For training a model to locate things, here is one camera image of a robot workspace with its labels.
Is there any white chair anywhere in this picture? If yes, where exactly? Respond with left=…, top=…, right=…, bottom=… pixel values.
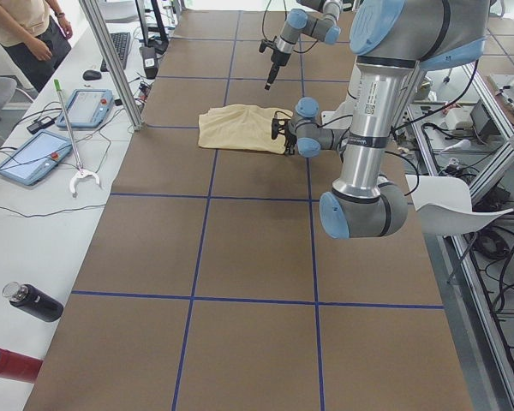
left=405, top=175, right=513, bottom=235

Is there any person in beige shirt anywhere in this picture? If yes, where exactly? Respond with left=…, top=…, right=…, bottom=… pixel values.
left=0, top=0, right=73, bottom=92

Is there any aluminium frame post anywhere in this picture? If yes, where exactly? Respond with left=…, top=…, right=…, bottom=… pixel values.
left=79, top=0, right=143, bottom=131

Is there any red water bottle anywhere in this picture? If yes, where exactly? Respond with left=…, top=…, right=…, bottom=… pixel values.
left=0, top=348, right=43, bottom=384

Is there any white reacher grabber tool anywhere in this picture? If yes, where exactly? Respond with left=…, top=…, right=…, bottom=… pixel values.
left=53, top=79, right=100, bottom=198

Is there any black power adapter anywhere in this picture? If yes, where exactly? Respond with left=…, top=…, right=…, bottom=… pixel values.
left=27, top=116, right=55, bottom=134

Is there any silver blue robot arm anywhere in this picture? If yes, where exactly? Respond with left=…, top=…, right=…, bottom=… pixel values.
left=272, top=0, right=490, bottom=239
left=259, top=0, right=344, bottom=90

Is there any beige long sleeve graphic shirt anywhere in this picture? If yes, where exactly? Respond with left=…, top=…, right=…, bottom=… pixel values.
left=198, top=104, right=293, bottom=154

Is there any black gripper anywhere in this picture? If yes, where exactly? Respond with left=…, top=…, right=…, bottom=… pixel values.
left=271, top=118, right=297, bottom=155
left=259, top=37, right=292, bottom=90

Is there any blue teach pendant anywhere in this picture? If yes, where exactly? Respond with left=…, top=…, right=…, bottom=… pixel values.
left=58, top=88, right=114, bottom=129
left=0, top=130, right=72, bottom=186

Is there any upper blue teach pendant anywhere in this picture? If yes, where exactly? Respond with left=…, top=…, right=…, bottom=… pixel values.
left=58, top=88, right=114, bottom=129

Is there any black water bottle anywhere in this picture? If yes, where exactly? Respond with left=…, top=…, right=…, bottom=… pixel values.
left=2, top=282, right=63, bottom=322

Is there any lower blue teach pendant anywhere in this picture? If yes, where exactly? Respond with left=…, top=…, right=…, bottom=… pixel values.
left=0, top=130, right=72, bottom=186

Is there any black computer mouse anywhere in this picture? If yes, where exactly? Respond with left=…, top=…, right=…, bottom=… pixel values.
left=82, top=69, right=102, bottom=81

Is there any black keyboard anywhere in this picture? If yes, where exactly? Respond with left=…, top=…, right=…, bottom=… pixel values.
left=110, top=32, right=131, bottom=69

